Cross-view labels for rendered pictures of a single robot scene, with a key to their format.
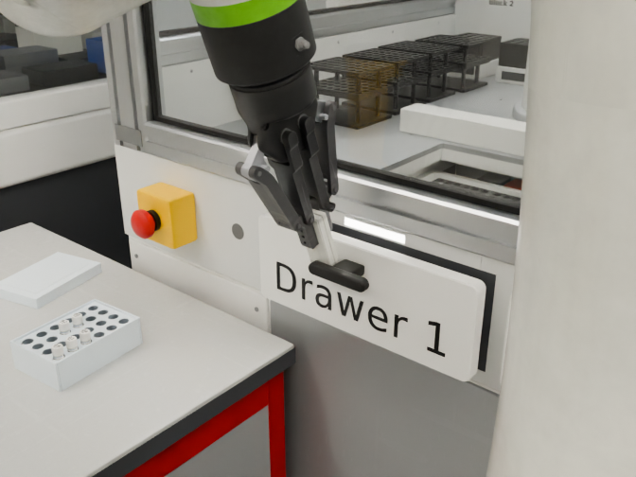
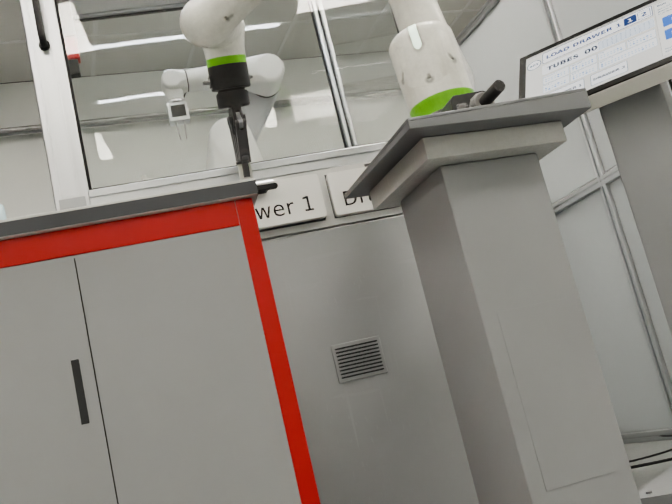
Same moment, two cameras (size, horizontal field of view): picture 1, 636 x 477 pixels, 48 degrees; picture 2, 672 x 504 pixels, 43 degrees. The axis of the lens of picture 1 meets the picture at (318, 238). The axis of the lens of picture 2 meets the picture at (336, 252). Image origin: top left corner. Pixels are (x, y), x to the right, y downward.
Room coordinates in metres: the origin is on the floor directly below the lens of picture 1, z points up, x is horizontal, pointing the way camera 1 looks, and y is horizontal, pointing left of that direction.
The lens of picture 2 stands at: (-0.59, 1.44, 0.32)
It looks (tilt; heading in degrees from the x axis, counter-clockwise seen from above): 12 degrees up; 307
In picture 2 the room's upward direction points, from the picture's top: 14 degrees counter-clockwise
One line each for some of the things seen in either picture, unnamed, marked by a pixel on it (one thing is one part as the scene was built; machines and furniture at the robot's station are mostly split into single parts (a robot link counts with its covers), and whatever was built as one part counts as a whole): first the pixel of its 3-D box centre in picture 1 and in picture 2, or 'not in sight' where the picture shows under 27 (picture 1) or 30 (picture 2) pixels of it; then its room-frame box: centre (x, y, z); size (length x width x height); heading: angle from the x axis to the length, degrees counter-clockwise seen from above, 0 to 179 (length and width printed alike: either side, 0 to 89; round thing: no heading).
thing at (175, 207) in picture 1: (165, 215); not in sight; (0.90, 0.21, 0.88); 0.07 x 0.05 x 0.07; 50
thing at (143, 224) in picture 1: (146, 222); not in sight; (0.88, 0.23, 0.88); 0.04 x 0.03 x 0.04; 50
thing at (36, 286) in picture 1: (48, 278); not in sight; (0.92, 0.39, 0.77); 0.13 x 0.09 x 0.02; 153
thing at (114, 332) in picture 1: (79, 342); not in sight; (0.74, 0.29, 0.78); 0.12 x 0.08 x 0.04; 146
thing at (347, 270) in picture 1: (344, 272); (261, 189); (0.67, -0.03, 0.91); 0.07 x 0.04 x 0.01; 50
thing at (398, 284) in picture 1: (359, 289); (263, 205); (0.69, -0.05, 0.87); 0.29 x 0.02 x 0.11; 50
